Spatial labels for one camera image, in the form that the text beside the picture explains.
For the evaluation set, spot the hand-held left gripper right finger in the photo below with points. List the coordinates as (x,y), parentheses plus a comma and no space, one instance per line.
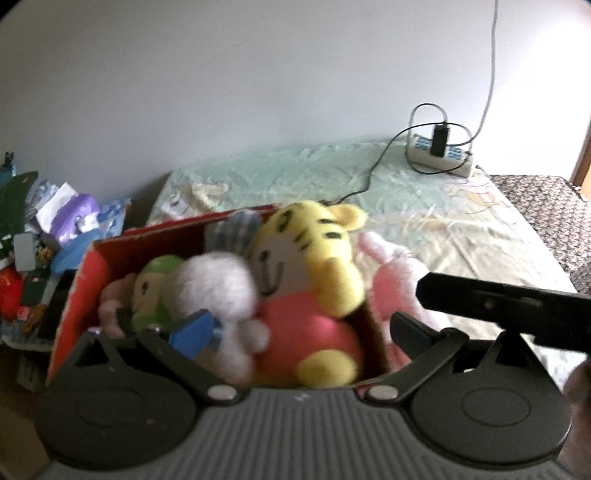
(408,334)

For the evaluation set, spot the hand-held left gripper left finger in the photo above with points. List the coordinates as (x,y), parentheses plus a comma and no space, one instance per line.
(194,334)

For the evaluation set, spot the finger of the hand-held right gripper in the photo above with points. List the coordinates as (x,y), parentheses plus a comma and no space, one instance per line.
(466,295)

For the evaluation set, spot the white plush toy blue bow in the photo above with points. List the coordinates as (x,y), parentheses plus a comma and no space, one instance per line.
(212,286)

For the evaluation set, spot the yellow tiger plush toy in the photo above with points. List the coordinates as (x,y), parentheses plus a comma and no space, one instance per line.
(318,332)

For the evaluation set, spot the red cardboard box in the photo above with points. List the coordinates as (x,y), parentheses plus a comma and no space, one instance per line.
(78,286)

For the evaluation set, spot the pink rabbit plush toy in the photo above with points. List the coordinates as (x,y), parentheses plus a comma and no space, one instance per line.
(392,277)

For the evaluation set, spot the green plush toy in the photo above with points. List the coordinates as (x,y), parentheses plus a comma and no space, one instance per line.
(152,286)

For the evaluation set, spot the small pink plush toy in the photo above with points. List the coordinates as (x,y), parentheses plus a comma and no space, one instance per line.
(113,300)

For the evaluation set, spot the blue checked plush toy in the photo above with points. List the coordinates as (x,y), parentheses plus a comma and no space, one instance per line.
(235,230)

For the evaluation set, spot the dark patterned blanket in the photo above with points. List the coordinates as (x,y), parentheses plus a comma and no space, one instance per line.
(545,207)

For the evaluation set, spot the white power strip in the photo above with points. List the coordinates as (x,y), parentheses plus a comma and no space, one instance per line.
(455,164)

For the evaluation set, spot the black charger plug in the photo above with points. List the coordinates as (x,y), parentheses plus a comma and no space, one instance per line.
(440,138)

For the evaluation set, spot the pile of assorted packets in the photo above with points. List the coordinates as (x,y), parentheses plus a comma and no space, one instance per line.
(51,230)

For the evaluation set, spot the wooden door frame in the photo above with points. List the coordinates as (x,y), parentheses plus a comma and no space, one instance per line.
(582,170)

